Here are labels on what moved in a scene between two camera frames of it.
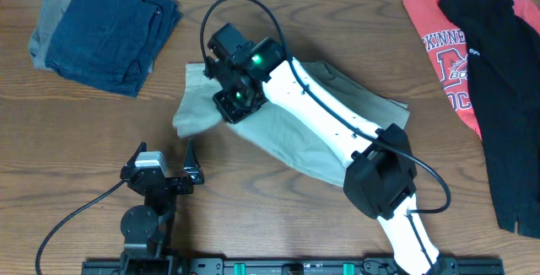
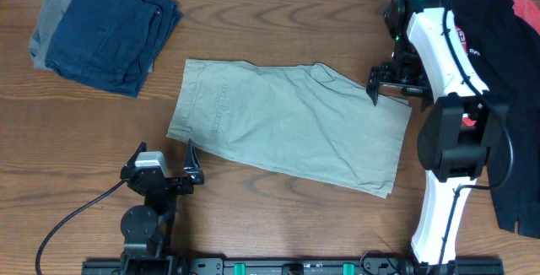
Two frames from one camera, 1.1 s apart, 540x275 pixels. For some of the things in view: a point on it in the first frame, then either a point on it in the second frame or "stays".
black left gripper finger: (192, 174) stays
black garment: (504, 60) stays
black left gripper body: (175, 189) stays
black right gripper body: (237, 104) to (407, 71)
